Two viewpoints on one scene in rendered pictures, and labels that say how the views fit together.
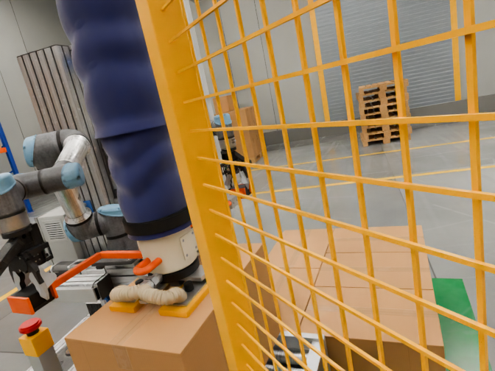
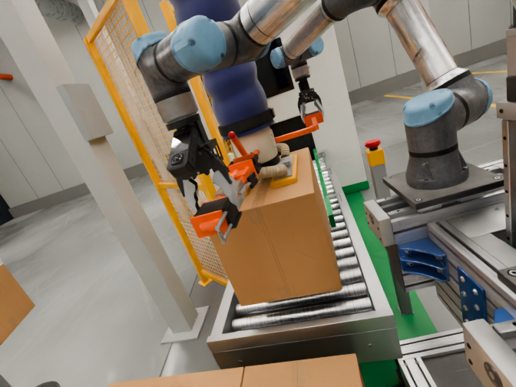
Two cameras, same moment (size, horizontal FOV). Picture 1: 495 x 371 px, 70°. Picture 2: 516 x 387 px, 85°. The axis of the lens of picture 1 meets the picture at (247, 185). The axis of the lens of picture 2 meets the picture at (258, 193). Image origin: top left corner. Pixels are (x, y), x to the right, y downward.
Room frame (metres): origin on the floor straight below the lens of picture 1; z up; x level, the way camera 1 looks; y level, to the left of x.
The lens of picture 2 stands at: (2.23, 0.03, 1.43)
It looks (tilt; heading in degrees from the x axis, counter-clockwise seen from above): 19 degrees down; 170
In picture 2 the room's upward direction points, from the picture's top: 20 degrees counter-clockwise
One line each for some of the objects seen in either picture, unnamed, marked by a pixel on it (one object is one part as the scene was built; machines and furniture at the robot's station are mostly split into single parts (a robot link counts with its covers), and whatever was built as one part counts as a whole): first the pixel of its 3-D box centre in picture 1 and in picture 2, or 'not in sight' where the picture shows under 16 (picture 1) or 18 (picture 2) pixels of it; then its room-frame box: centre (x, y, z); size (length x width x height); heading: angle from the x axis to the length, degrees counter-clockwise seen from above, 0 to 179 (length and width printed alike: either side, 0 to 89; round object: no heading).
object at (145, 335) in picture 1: (192, 333); (279, 216); (1.08, 0.29, 0.88); 0.60 x 0.40 x 0.40; 155
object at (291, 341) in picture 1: (249, 335); (294, 332); (1.41, 0.13, 0.58); 0.70 x 0.03 x 0.06; 66
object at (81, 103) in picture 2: not in sight; (87, 111); (0.36, -0.39, 1.62); 0.20 x 0.05 x 0.30; 156
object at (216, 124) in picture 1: (223, 126); (162, 67); (1.61, 0.05, 1.52); 0.09 x 0.08 x 0.11; 31
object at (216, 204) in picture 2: (241, 191); (214, 216); (1.62, 0.03, 1.21); 0.08 x 0.07 x 0.05; 155
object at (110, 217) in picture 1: (113, 218); (430, 120); (1.61, 0.65, 1.20); 0.13 x 0.12 x 0.14; 102
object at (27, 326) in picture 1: (31, 327); (372, 145); (1.10, 0.83, 1.02); 0.07 x 0.07 x 0.04
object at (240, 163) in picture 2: not in sight; (244, 167); (1.31, 0.19, 1.21); 0.10 x 0.08 x 0.06; 65
